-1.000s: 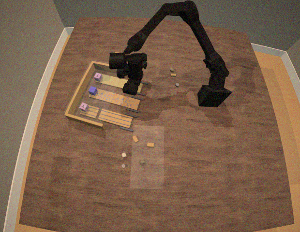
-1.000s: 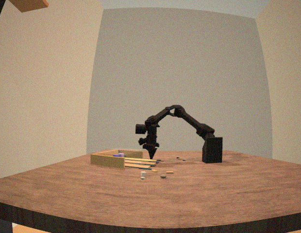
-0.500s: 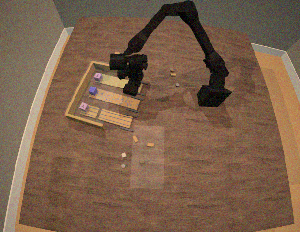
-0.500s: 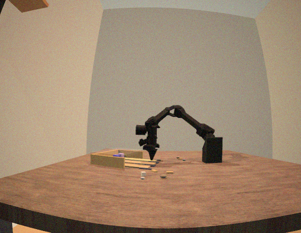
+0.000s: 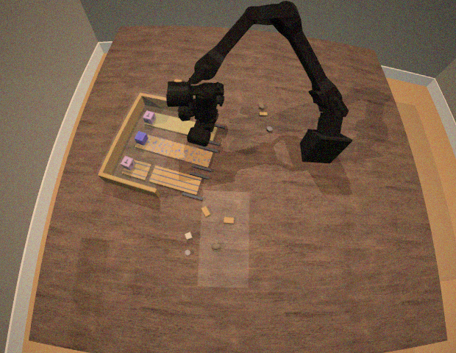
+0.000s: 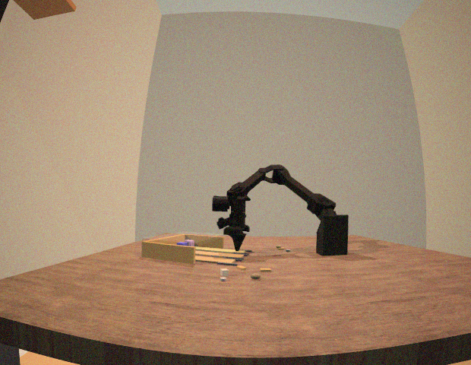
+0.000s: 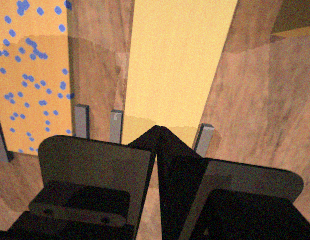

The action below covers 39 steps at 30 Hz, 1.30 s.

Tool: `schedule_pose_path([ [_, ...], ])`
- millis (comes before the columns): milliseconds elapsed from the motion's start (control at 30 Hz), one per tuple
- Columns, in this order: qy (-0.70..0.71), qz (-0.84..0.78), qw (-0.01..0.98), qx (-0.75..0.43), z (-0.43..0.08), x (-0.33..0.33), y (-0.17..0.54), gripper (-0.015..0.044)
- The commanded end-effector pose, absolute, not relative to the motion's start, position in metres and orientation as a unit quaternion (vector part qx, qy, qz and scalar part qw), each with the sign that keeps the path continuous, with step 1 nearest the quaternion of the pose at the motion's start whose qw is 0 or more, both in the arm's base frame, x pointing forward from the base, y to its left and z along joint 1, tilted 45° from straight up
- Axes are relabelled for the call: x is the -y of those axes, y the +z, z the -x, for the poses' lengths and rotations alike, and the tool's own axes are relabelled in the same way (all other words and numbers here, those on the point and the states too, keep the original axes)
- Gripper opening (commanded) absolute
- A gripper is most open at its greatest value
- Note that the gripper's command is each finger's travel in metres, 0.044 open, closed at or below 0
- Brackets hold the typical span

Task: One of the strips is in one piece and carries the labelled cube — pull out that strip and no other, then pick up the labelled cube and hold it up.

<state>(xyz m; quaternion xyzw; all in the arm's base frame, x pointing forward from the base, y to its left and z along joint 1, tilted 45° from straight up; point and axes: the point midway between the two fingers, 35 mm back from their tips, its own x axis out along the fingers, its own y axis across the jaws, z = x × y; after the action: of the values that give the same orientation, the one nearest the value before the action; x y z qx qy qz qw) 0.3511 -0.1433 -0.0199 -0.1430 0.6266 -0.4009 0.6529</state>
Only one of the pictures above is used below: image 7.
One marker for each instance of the orange strip with blue dots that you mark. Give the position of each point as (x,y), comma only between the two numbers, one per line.
(36,72)

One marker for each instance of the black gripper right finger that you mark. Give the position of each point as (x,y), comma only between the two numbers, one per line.
(186,179)

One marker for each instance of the pale yellow strip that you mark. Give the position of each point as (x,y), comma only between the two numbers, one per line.
(175,49)

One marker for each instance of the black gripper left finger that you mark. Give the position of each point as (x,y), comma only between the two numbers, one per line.
(103,164)

